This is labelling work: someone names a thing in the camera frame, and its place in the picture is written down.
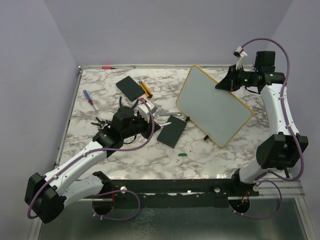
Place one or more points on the silver open-end wrench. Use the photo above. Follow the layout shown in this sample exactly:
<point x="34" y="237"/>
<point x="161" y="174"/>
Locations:
<point x="164" y="114"/>

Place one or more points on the small dark grey foam block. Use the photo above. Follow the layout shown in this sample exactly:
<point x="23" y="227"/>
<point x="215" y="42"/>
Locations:
<point x="130" y="88"/>

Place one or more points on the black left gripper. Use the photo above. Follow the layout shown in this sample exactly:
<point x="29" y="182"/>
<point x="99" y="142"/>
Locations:
<point x="148" y="126"/>

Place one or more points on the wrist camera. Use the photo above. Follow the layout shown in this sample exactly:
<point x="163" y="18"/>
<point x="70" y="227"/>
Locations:
<point x="241" y="56"/>
<point x="144" y="112"/>

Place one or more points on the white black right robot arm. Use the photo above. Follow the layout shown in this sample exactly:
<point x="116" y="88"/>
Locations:
<point x="285" y="146"/>

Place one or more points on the black front mounting rail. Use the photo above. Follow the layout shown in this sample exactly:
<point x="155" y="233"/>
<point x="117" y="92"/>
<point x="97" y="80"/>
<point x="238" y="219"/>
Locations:
<point x="181" y="193"/>

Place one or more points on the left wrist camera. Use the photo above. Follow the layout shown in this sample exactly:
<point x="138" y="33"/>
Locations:
<point x="144" y="112"/>

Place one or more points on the blue handled pliers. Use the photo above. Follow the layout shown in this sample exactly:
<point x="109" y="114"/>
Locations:
<point x="125" y="102"/>

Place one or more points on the red marker on rail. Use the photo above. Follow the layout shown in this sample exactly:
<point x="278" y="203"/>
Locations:
<point x="108" y="68"/>

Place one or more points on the white green whiteboard marker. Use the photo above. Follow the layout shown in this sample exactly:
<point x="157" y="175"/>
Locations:
<point x="165" y="124"/>

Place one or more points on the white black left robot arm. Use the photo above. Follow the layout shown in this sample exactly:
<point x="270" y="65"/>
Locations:
<point x="47" y="195"/>

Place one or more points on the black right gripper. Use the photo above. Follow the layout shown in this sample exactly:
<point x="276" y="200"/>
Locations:
<point x="229" y="83"/>

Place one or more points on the large dark grey foam block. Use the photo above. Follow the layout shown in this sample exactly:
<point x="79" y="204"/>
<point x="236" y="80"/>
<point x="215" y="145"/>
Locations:
<point x="170" y="134"/>

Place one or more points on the yellow framed whiteboard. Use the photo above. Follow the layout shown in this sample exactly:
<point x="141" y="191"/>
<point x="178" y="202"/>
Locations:
<point x="218" y="113"/>

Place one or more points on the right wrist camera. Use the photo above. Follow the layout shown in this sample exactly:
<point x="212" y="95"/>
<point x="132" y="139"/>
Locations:
<point x="241" y="56"/>

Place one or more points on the yellow black utility knife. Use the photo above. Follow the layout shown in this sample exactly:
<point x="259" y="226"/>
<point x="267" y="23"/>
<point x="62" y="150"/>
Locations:
<point x="147" y="91"/>

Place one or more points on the blue red screwdriver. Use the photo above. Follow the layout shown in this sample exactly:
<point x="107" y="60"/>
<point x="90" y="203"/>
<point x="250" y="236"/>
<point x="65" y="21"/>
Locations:
<point x="89" y="99"/>

